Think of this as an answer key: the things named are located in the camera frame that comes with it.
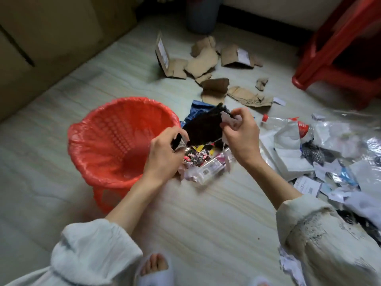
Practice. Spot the torn cardboard pieces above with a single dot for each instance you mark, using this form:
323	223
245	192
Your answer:
202	61

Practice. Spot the clear bottle purple cap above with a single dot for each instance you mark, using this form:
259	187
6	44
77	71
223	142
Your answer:
208	172

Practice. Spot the person's printed right sleeve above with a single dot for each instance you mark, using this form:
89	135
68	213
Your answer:
321	244

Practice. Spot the grey bin with red liner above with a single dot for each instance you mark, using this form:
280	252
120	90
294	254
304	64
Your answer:
202	17

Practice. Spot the person's right hand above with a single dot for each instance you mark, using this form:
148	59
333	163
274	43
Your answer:
244	139

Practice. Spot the red plastic stool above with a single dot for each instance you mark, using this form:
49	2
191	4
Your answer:
333	86

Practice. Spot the white rectangular paper slip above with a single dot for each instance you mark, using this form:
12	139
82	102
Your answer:
279	101

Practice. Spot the blue plastic bag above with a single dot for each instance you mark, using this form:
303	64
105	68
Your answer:
198	108

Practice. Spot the pile of white paper scraps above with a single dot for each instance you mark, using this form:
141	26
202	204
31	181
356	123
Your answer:
323	169

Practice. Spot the white poly mailer bag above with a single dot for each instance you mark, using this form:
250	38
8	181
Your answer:
287	137

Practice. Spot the black yellow snack wrapper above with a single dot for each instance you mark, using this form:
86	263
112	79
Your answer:
198	156

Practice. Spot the rounded white paper bit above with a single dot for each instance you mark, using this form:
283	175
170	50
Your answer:
227	117

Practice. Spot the clear crinkled plastic bag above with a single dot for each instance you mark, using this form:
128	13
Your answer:
336	137

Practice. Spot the black patterned plastic piece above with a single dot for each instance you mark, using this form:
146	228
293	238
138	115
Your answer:
312	153
357	218

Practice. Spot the black plastic sheet piece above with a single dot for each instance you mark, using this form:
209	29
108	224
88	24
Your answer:
205	128

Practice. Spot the silver foil wrapper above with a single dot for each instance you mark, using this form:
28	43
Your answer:
374	145

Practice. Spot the waste basket with red bag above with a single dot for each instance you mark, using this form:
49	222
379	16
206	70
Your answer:
119	139

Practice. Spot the clear bottle red label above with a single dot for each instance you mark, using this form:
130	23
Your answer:
302	129

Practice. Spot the white bubble padded envelope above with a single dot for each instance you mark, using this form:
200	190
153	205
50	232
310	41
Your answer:
294	169

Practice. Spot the light blue right slipper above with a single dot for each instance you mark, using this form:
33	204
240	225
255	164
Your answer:
259	282

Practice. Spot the light blue slipper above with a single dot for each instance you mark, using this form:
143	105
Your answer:
160	280
259	282

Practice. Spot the person's left foot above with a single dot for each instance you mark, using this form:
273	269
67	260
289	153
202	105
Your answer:
153	263

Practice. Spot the person's white left sleeve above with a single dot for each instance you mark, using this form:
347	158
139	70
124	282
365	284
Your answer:
89	253

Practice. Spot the person's right forearm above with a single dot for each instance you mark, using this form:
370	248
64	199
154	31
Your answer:
274	184

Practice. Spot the person's left forearm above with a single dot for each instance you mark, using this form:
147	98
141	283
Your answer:
134	205

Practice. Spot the beige wooden cabinet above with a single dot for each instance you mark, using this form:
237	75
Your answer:
44	41

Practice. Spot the black shiny wrapper piece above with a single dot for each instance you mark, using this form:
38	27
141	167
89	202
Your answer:
177	141

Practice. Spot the light blue left slipper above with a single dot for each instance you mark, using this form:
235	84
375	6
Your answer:
160	280

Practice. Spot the person's left hand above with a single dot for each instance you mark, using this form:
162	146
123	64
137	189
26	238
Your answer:
163	163

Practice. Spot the blue white torn packet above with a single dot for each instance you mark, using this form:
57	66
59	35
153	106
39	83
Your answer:
348	175

